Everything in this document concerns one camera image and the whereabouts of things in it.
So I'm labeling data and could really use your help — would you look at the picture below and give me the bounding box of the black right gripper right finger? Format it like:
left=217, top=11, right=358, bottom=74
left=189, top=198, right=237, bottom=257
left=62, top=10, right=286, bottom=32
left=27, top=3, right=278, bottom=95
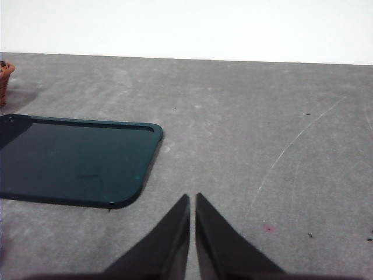
left=194, top=192, right=288, bottom=280

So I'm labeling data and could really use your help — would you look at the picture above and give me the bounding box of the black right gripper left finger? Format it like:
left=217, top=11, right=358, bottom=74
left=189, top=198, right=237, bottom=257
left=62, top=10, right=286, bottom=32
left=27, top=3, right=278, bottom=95
left=101, top=194, right=191, bottom=280

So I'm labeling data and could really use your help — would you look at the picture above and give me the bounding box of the black rectangular tray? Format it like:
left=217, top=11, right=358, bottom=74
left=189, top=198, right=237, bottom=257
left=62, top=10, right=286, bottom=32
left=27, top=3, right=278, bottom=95
left=0, top=113, right=164, bottom=209

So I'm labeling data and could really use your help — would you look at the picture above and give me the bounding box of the brown wicker basket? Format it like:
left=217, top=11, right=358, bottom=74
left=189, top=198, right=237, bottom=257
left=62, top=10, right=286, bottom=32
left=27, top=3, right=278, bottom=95
left=0, top=60, right=16, bottom=107

